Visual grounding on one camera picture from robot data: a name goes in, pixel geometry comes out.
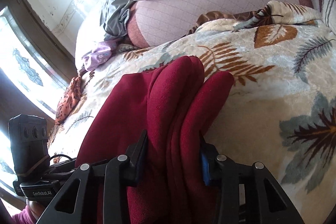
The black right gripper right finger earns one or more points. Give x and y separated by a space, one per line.
209 161

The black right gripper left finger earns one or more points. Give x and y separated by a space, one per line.
137 157

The dark red fleece garment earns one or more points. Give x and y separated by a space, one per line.
175 104

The person's left hand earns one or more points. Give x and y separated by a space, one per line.
36 209

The cream leaf-pattern plush blanket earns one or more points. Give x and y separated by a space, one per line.
281 107

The orange floral cloth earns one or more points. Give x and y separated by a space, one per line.
69 100

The purple floral cloth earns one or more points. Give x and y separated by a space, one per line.
99 54

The grey-blue cloth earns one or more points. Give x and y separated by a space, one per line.
114 17

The striped floral pillow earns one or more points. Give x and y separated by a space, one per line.
329 14

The black left camera box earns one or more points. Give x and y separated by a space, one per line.
28 142

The window with frame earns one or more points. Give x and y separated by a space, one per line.
32 57

